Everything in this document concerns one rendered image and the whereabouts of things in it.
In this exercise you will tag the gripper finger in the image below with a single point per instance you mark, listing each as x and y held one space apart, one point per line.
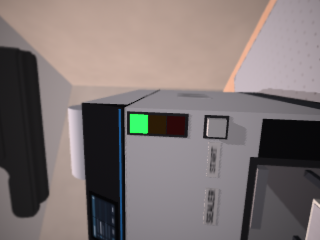
22 146

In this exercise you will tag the grey perforated base plate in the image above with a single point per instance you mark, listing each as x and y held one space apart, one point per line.
284 59

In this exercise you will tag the white roll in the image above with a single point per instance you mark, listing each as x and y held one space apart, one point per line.
76 141

